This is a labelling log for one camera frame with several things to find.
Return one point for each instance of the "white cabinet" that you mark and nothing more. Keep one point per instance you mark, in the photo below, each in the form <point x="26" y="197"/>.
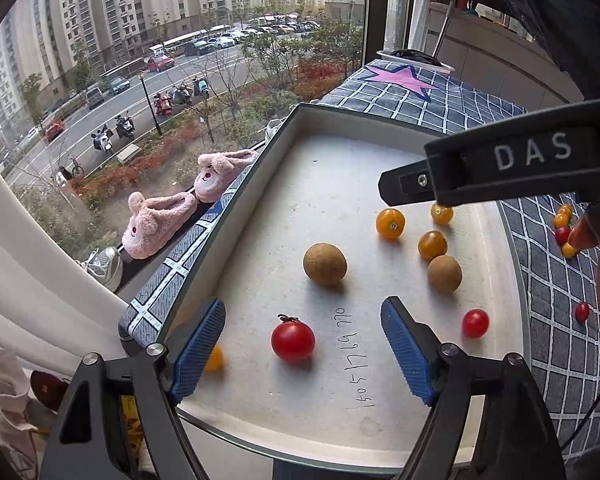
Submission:
<point x="505" y="60"/>

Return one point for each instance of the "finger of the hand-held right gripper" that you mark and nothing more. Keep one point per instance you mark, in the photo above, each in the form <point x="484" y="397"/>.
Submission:
<point x="405" y="185"/>

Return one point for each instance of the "white sneaker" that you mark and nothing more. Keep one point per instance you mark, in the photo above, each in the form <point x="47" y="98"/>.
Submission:
<point x="275" y="129"/>
<point x="102" y="267"/>

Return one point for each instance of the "pink plush slipper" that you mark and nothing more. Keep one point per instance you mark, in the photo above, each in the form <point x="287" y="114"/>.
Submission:
<point x="155" y="220"/>
<point x="220" y="175"/>

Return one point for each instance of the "apartment buildings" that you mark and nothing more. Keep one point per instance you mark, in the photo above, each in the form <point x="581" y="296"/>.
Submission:
<point x="130" y="5"/>

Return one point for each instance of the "orange cherry tomato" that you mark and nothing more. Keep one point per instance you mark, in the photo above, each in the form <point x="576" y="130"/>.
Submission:
<point x="565" y="209"/>
<point x="390" y="223"/>

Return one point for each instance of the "red cherry tomato with stem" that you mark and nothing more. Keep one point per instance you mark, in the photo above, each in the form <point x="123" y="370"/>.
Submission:
<point x="293" y="342"/>

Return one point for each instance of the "person's right hand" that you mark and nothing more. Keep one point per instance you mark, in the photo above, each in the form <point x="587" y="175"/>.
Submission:
<point x="584" y="234"/>

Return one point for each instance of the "dark cloth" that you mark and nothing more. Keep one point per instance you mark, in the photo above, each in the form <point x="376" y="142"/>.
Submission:
<point x="415" y="53"/>

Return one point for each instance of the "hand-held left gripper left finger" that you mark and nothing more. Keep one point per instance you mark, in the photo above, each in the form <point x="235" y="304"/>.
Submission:
<point x="200" y="345"/>

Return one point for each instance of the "dark red round object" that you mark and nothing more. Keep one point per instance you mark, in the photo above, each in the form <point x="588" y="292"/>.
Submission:
<point x="47" y="390"/>

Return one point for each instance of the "brown longan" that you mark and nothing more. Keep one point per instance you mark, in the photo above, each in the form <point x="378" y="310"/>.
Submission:
<point x="444" y="274"/>
<point x="325" y="264"/>

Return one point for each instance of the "white plastic basin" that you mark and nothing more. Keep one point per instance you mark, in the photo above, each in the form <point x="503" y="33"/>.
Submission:
<point x="445" y="66"/>

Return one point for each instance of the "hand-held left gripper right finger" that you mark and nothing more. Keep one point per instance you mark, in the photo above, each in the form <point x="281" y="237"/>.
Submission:
<point x="407" y="345"/>

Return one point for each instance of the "white cloth bag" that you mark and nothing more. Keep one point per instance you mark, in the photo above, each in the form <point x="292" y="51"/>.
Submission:
<point x="5" y="410"/>

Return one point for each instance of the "red car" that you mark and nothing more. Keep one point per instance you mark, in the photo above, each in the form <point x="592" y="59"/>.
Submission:
<point x="160" y="63"/>

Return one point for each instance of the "metal pole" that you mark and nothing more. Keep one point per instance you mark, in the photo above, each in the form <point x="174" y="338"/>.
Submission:
<point x="447" y="20"/>

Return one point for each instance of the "yellow cherry tomato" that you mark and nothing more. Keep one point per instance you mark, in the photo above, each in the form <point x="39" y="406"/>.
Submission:
<point x="432" y="245"/>
<point x="568" y="251"/>
<point x="215" y="359"/>
<point x="442" y="215"/>
<point x="560" y="220"/>

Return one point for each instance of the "white shallow box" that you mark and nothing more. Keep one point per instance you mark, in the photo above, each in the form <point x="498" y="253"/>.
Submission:
<point x="330" y="185"/>

